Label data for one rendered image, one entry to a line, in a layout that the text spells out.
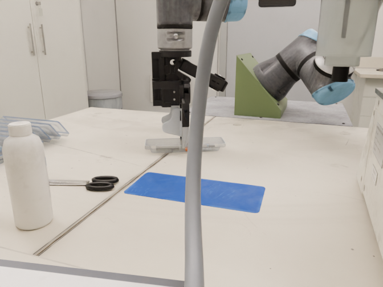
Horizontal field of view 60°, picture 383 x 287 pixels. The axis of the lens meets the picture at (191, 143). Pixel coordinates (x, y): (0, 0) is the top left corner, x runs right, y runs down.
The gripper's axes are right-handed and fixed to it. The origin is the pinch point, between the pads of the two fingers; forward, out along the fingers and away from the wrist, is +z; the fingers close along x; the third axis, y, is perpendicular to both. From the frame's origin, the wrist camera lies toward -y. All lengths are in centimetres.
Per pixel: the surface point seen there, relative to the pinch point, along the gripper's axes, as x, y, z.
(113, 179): 17.9, 14.4, 1.7
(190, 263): 60, 5, -11
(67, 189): 19.5, 22.2, 2.7
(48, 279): 58, 13, -9
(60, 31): -186, 74, -28
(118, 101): -230, 42, 31
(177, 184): 19.6, 3.1, 2.6
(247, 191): 23.6, -8.6, 2.6
